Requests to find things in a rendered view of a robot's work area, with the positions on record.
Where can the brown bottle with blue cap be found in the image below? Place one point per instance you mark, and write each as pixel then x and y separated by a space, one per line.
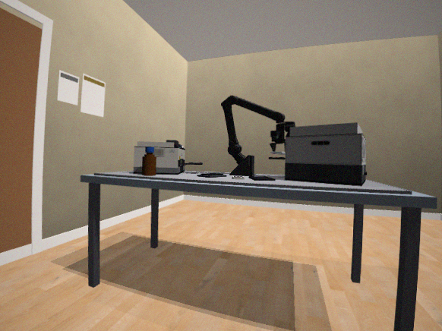
pixel 149 162

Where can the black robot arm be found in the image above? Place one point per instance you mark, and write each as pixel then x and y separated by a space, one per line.
pixel 234 148

